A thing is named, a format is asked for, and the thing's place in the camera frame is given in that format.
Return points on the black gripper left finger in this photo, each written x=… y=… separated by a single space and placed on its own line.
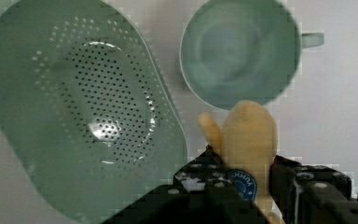
x=204 y=191

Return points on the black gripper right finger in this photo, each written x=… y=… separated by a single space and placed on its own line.
x=307 y=194

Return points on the yellow plush peeled banana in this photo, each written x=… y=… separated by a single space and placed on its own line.
x=247 y=141

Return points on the green mug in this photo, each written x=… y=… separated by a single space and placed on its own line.
x=234 y=50

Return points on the green colander basket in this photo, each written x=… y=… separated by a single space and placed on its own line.
x=84 y=107

